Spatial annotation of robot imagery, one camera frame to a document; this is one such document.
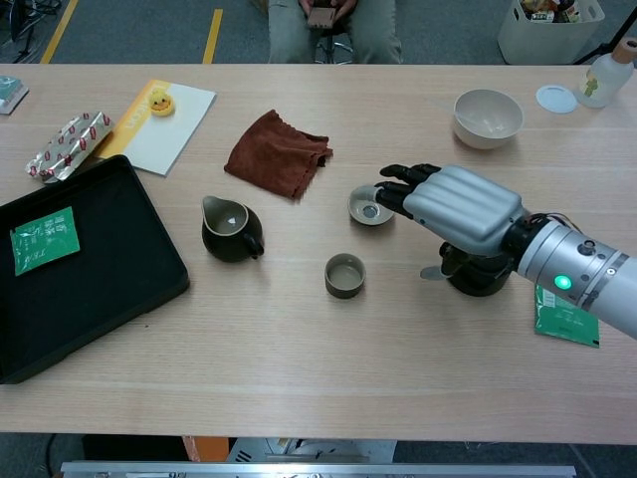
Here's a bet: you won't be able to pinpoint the silver red snack packet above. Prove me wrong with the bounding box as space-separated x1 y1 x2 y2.
24 111 115 184

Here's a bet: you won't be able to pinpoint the brown handheld device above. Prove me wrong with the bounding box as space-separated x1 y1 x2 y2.
306 4 339 31

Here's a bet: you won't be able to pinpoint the white ceramic bowl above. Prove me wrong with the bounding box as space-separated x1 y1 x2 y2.
452 89 526 151

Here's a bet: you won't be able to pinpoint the yellow duck toy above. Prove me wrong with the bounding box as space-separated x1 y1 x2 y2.
148 88 177 118

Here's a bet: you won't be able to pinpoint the yellow and white booklet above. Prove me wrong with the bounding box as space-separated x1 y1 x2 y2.
94 78 218 177

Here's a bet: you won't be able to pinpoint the white robot base chassis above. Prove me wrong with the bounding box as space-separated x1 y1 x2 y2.
226 437 397 463

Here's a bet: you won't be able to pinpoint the black tripod leg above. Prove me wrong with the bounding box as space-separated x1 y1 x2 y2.
571 0 637 66

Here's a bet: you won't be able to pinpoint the green and white small box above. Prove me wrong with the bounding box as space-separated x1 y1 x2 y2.
0 75 30 116

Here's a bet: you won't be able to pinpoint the white round lid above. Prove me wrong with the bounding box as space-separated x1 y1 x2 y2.
535 84 578 115

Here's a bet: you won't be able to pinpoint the chrome stool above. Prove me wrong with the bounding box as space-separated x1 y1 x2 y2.
314 27 357 65

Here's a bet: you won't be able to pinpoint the black rectangular tray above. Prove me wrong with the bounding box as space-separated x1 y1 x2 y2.
0 153 191 385

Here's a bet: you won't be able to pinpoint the assorted snack packets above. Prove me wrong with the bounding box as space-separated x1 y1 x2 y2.
517 0 583 24

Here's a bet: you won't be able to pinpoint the green tea packet white characters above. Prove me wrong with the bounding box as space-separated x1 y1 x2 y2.
9 206 82 278

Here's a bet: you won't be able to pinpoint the white storage bin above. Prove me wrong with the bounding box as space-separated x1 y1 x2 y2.
496 0 606 66

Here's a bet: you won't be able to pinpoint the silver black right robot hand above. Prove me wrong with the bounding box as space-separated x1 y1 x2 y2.
380 162 527 281

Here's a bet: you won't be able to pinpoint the seated person in grey trousers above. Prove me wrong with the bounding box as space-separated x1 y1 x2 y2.
267 0 403 65

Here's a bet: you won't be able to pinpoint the frosted bottle with cork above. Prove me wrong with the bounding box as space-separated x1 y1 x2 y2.
576 41 637 110

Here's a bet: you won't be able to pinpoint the orange panel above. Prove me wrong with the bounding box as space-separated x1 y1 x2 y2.
181 435 230 462

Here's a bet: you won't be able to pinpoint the black ceramic pouring pitcher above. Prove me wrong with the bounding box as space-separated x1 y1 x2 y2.
200 194 266 264

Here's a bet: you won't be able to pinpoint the black cast iron teapot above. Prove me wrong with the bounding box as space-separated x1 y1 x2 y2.
440 242 514 298

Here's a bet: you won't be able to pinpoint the green tea packet barcode label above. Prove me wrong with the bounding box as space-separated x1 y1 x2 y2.
533 283 601 349

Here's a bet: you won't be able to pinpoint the shallow grey tea bowl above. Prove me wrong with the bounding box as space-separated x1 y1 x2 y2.
346 184 397 228

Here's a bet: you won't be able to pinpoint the dark straight-sided teacup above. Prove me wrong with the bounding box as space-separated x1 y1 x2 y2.
323 252 367 300

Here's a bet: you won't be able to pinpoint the brown folded cloth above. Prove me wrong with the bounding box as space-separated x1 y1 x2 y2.
223 109 334 201

